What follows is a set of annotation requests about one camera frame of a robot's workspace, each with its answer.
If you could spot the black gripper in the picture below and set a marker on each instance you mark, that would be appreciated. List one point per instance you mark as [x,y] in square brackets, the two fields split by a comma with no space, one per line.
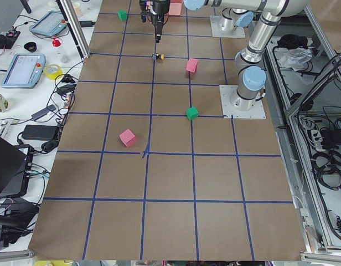
[161,8]

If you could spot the yellow push button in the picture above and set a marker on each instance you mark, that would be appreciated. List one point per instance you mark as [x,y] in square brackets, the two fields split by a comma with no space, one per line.
[157,56]

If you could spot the green cube near arm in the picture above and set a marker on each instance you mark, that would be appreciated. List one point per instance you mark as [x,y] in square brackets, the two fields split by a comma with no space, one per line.
[192,113]

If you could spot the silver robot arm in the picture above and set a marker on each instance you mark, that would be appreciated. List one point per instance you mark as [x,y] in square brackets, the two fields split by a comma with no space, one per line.
[251,77]
[241,17]

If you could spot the pink plastic tray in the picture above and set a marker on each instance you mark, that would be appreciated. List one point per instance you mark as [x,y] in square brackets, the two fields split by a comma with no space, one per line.
[175,9]

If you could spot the green cube far corner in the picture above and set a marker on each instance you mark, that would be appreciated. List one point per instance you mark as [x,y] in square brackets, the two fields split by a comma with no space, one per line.
[122,15]

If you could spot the pink cube centre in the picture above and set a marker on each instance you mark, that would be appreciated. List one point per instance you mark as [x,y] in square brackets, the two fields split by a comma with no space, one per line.
[192,65]

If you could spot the pink cube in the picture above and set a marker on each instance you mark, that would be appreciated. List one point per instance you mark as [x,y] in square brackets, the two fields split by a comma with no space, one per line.
[192,65]
[128,138]

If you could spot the upper teach pendant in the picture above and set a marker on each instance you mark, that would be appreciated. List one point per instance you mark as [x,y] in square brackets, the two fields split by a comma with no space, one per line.
[49,25]

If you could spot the teach pendant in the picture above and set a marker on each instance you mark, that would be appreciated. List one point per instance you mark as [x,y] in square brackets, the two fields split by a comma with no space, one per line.
[24,71]
[49,25]

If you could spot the pink cube front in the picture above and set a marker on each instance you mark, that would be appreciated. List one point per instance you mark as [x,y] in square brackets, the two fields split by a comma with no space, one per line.
[128,138]

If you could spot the yellow tape roll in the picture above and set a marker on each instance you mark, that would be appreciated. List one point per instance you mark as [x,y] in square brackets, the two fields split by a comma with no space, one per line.
[53,71]

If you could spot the black bowl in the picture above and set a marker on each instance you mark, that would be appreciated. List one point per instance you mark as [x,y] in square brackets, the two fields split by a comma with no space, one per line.
[30,47]

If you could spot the lower teach pendant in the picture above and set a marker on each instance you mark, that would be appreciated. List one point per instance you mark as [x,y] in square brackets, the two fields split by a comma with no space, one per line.
[24,71]

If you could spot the crumpled white cloth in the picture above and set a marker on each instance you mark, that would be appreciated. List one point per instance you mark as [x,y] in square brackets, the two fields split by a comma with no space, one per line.
[296,59]

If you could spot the black power adapter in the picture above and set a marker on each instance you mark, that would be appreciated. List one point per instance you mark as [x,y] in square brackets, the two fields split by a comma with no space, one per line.
[39,132]

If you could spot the white power strip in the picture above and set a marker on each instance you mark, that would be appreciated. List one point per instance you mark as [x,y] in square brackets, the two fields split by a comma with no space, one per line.
[316,140]

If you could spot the black laptop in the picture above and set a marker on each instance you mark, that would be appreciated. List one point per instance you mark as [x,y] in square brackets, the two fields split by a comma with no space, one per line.
[15,162]

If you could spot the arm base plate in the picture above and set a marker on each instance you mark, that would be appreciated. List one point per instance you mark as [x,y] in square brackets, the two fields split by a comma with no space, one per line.
[222,27]
[234,107]

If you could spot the aluminium frame post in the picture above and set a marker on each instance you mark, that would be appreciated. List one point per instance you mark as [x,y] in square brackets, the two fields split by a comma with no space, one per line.
[67,10]

